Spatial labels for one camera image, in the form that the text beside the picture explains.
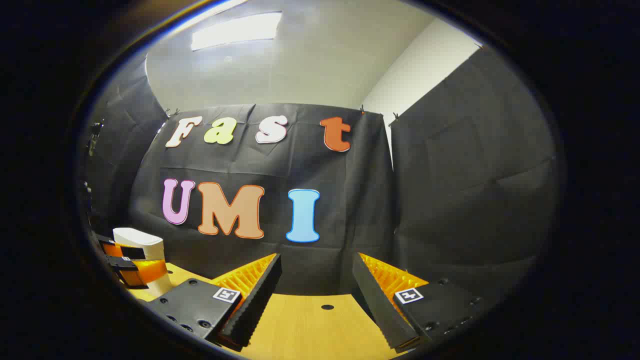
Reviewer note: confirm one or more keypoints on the ceiling light panel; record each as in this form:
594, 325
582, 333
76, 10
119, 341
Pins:
235, 30

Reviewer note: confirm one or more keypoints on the white desktop garbage bin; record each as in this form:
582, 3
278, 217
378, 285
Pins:
137, 237

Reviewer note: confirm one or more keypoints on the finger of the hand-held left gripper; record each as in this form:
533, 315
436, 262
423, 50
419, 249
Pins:
122, 264
131, 253

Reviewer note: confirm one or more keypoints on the black backdrop cloth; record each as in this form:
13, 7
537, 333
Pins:
450, 175

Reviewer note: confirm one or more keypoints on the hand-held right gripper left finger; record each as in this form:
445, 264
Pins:
255, 305

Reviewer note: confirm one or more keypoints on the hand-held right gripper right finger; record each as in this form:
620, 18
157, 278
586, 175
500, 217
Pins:
380, 310

